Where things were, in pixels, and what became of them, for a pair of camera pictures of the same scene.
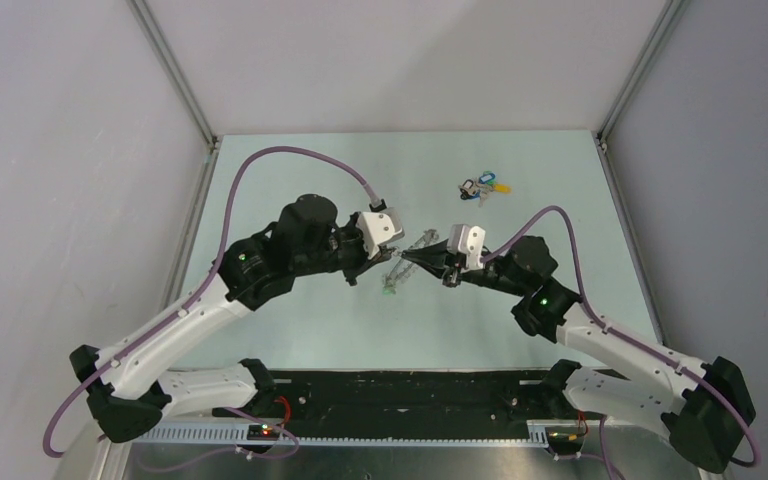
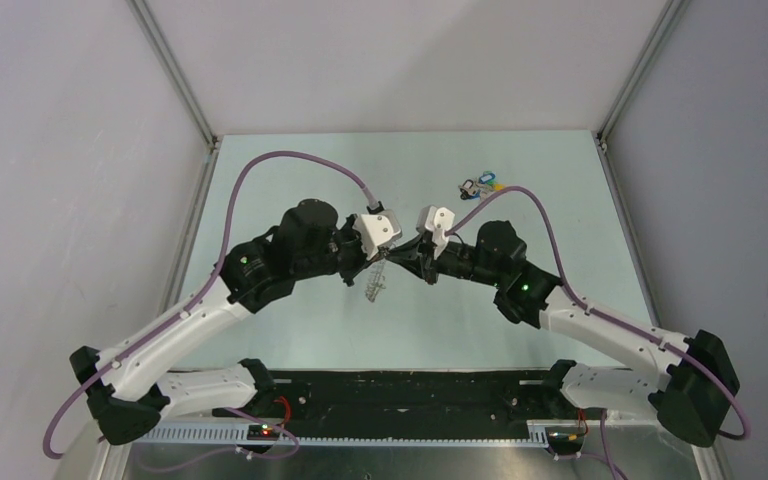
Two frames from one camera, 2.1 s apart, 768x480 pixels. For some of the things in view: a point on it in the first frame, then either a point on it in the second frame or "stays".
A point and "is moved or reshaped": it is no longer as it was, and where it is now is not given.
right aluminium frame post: (672, 11) stays
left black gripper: (362, 262) stays
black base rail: (404, 404) stays
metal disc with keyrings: (404, 269) is moved or reshaped
